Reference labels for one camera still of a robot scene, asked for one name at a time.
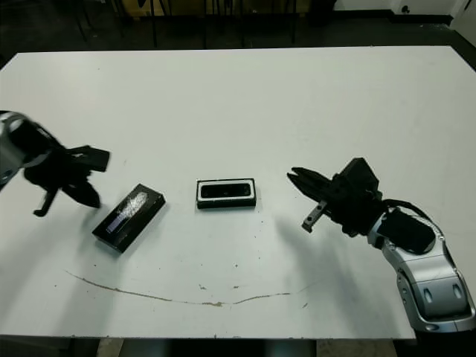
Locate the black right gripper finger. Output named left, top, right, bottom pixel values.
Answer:
left=291, top=167, right=334, bottom=189
left=286, top=171, right=329, bottom=204

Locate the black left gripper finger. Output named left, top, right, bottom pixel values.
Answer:
left=64, top=177, right=103, bottom=208
left=60, top=182, right=100, bottom=210

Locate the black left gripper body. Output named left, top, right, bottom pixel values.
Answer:
left=22, top=148, right=92, bottom=217

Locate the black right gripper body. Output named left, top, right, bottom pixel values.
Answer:
left=301, top=173, right=385, bottom=236

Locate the black box lid with print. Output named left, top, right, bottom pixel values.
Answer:
left=91, top=182, right=167, bottom=254

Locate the black box base white insert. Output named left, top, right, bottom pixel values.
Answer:
left=194, top=177, right=258, bottom=210

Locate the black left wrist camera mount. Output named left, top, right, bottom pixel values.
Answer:
left=65, top=145, right=112, bottom=173

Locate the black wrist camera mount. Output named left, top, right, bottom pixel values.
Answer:
left=341, top=157, right=381, bottom=194
left=65, top=145, right=112, bottom=173

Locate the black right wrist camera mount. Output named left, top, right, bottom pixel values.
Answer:
left=341, top=157, right=381, bottom=194

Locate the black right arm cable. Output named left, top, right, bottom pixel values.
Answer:
left=382, top=199, right=438, bottom=230

